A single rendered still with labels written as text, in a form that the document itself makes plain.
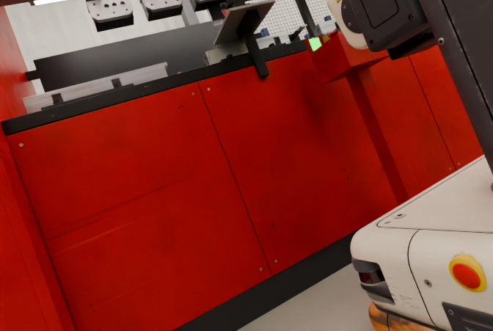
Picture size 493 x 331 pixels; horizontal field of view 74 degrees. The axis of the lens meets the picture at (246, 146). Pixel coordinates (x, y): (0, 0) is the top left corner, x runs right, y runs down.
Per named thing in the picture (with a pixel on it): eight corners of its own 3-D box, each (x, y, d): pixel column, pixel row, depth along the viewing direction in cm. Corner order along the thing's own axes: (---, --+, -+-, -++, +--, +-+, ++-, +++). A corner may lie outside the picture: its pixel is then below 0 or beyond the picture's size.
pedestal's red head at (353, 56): (351, 67, 105) (329, 15, 106) (321, 84, 120) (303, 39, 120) (392, 54, 113) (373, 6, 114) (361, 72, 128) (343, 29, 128)
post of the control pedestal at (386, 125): (416, 216, 110) (356, 68, 112) (402, 216, 116) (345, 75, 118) (428, 209, 113) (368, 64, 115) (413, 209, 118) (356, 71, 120)
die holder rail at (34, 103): (31, 125, 109) (21, 98, 109) (37, 128, 114) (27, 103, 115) (174, 84, 126) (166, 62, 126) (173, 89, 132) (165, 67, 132)
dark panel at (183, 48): (64, 144, 159) (32, 59, 160) (64, 144, 161) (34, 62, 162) (265, 81, 197) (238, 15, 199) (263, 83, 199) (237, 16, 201)
